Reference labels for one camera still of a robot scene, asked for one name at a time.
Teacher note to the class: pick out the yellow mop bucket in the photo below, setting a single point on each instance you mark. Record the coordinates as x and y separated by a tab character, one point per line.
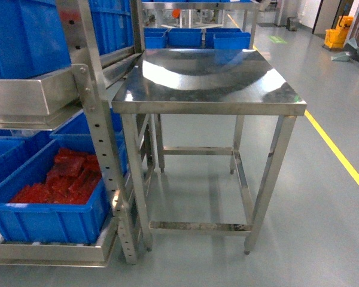
335	38

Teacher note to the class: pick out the stainless steel flow rack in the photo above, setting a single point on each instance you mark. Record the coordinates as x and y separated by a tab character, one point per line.
57	61

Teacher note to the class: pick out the small stainless steel table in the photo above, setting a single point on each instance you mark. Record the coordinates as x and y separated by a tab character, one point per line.
198	100

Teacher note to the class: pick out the blue plastic bin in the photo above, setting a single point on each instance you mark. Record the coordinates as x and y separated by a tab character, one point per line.
63	223

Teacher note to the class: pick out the rear stainless steel cart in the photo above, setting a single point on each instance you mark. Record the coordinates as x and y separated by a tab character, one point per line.
187	11

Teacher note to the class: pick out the red parts in bin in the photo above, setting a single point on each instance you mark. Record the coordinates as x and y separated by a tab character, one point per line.
72	180

